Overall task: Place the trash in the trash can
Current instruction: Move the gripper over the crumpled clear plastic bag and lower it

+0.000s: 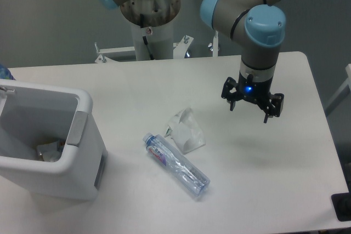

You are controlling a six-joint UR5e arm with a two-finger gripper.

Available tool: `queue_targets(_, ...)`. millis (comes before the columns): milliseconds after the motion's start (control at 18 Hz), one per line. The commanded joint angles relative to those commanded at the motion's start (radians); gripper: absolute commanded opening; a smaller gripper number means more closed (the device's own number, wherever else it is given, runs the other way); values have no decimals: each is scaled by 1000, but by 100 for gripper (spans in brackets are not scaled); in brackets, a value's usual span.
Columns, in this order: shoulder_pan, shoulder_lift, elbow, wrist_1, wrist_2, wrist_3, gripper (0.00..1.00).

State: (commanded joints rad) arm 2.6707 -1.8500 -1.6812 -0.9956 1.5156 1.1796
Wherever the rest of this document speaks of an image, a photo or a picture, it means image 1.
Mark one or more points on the white metal base frame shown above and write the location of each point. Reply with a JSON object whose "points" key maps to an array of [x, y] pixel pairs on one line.
{"points": [[147, 51]]}

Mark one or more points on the blue patterned object left edge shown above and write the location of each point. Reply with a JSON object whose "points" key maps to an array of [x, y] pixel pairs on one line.
{"points": [[5, 73]]}

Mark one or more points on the white trash can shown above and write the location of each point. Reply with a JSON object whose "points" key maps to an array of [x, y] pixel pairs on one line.
{"points": [[35, 114]]}

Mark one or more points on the white frame at right edge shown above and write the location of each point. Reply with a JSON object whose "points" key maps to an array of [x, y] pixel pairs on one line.
{"points": [[339, 95]]}

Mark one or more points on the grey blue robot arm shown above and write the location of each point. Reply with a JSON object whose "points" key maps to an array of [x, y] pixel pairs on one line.
{"points": [[258, 26]]}

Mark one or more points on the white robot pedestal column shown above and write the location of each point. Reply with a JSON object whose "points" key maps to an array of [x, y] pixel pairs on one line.
{"points": [[151, 18]]}

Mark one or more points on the clear plastic water bottle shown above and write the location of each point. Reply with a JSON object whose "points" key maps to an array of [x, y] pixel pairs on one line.
{"points": [[176, 163]]}

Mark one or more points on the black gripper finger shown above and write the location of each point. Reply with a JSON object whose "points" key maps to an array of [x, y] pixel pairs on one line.
{"points": [[229, 92], [274, 107]]}

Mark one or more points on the black clamp at table edge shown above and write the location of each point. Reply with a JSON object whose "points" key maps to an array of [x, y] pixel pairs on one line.
{"points": [[341, 204]]}

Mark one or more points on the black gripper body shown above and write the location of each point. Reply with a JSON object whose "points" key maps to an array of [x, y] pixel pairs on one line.
{"points": [[254, 90]]}

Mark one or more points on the white plastic wrapper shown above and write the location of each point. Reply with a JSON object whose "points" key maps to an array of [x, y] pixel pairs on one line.
{"points": [[185, 131]]}

